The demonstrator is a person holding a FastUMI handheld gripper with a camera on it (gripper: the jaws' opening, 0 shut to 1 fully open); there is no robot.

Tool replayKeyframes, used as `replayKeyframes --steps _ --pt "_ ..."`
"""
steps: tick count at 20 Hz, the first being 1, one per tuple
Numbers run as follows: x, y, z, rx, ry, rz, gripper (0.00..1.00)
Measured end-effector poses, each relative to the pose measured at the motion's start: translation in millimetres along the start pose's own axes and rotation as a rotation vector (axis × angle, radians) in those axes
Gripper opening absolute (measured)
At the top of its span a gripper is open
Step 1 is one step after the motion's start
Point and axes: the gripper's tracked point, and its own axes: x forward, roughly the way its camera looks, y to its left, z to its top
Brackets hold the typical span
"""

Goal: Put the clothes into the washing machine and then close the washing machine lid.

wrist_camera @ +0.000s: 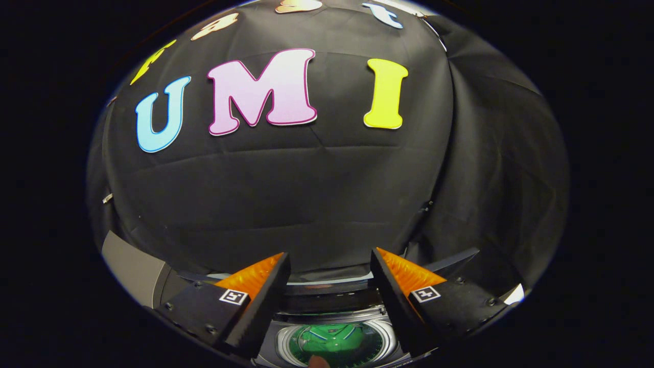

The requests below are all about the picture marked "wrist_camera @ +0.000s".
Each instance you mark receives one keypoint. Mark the black backdrop cloth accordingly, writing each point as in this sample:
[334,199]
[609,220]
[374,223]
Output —
[306,194]

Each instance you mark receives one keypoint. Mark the white clip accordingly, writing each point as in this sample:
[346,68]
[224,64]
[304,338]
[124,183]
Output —
[107,198]

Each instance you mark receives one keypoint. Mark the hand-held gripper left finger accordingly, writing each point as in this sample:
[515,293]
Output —
[265,301]

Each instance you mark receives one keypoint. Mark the green polo shirt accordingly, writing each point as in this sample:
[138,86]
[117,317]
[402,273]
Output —
[332,342]

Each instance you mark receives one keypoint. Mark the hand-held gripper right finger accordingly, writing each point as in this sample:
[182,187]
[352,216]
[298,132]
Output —
[396,301]

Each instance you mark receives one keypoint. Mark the white board with yellow strip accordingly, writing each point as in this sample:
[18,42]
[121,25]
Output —
[515,295]

